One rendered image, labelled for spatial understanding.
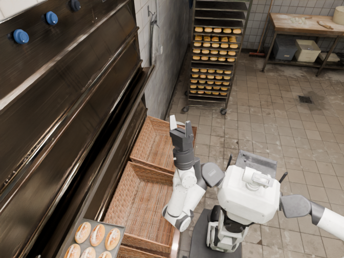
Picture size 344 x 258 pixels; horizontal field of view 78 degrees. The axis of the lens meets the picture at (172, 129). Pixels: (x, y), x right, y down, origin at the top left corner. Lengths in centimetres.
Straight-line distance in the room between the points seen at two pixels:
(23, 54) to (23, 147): 31
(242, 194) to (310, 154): 247
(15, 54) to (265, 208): 113
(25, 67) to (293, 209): 120
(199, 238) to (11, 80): 194
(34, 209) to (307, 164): 305
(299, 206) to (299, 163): 218
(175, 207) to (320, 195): 234
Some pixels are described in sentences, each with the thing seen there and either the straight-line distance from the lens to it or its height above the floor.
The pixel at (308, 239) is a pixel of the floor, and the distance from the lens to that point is 279.
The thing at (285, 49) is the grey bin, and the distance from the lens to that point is 496.
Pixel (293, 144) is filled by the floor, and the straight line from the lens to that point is 349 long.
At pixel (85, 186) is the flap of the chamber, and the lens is 112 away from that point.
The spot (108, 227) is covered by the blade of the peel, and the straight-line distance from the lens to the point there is 125.
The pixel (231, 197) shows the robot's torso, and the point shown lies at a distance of 109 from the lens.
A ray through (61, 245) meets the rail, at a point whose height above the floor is 144.
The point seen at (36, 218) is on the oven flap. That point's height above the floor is 148.
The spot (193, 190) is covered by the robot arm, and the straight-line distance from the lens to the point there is 110.
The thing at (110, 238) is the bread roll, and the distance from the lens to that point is 117.
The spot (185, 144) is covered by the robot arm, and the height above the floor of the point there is 168.
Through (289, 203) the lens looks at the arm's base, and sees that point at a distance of 114.
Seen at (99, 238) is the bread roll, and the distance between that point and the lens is 120.
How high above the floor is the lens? 231
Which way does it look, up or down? 46 degrees down
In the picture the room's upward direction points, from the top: straight up
